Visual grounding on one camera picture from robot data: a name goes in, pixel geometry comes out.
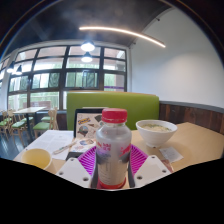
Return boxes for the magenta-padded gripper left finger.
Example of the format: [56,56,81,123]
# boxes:
[55,144,101,190]

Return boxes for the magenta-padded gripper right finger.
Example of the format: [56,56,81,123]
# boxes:
[127,143,172,189]

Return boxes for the red-capped clear drink bottle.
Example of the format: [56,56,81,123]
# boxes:
[95,107,133,190]

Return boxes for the white napkin packet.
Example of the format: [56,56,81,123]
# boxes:
[158,146,184,164]

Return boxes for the white sticker sheet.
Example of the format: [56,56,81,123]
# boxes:
[70,137,97,154]

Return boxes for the white bowl with soup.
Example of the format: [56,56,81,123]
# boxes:
[135,119,179,149]

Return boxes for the white printed paper sheet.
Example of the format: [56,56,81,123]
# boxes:
[24,129,76,161]

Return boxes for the sticker-covered black tablet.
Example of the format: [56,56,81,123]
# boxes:
[73,107,106,141]

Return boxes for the green upholstered bench backrest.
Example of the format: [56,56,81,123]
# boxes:
[66,91,160,132]

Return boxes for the wooden dining table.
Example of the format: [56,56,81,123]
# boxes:
[13,106,48,141]

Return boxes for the large dark-framed window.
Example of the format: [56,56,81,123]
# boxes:
[0,44,129,113]

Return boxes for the hanging pendant lamps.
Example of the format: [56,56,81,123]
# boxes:
[6,41,96,76]

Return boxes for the curved ceiling light strip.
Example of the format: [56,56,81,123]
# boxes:
[78,26,167,49]

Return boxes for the cream mug with yellow handle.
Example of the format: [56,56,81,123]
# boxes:
[20,147,53,171]

